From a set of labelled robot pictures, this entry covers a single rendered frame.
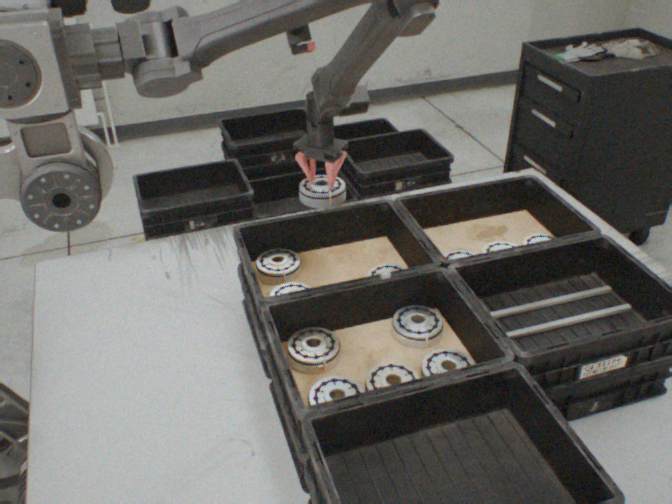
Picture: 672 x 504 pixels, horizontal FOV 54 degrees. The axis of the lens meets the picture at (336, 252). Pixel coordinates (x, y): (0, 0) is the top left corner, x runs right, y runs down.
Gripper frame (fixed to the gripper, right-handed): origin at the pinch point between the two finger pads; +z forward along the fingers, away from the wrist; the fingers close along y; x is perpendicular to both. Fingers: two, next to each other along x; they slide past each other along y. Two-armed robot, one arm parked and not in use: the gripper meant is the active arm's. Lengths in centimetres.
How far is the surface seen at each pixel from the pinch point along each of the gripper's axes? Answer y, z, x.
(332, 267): -2.4, 22.1, 0.4
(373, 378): -26.8, 20.4, 32.1
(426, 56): 85, 66, -318
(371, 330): -19.7, 22.8, 16.9
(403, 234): -15.9, 15.3, -10.2
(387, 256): -12.4, 22.0, -9.5
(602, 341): -63, 14, 11
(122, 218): 166, 99, -96
